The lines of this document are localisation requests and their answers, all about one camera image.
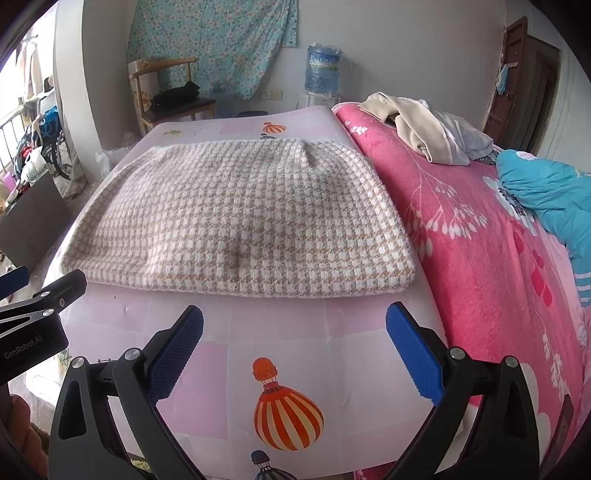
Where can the clear plastic bag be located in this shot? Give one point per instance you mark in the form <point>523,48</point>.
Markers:
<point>113,154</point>

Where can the teal floral cloth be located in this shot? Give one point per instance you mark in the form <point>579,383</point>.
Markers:
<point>217,41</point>

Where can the pale blue garment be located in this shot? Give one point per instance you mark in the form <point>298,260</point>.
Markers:
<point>466,134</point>

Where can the pink floral blanket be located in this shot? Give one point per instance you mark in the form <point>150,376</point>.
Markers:
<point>461,277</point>

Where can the blue quilt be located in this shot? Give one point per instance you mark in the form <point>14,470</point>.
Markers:
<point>545,194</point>

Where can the bicycle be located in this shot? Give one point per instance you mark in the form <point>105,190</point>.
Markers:
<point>48,143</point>

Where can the white water dispenser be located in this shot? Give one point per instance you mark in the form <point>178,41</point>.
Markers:
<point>316,100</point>

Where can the dark cabinet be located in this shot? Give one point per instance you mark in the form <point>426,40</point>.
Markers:
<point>27,217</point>

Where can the black cloth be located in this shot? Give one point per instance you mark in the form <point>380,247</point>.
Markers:
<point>173,96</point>

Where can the beige houndstooth coat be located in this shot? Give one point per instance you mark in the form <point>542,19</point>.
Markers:
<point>240,217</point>

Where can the person's left hand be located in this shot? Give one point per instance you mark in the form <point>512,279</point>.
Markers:
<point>21,429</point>

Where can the beige garment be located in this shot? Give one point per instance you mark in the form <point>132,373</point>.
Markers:
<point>415,129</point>

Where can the brown wooden door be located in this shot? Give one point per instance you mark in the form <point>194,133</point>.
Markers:
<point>531,92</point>

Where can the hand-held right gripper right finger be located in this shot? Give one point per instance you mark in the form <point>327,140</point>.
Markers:
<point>415,355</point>

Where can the white wall socket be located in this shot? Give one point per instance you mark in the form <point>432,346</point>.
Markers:
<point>271,94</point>

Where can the blue face mask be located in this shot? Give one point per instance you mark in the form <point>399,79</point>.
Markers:
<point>503,81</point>

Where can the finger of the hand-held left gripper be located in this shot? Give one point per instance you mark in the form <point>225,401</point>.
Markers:
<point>14,279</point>
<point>60,288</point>

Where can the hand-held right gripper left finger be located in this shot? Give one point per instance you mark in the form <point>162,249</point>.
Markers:
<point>178,355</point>

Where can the wooden chair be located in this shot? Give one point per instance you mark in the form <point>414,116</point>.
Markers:
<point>184,110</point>

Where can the blue water bottle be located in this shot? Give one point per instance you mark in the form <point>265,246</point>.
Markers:
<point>323,69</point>

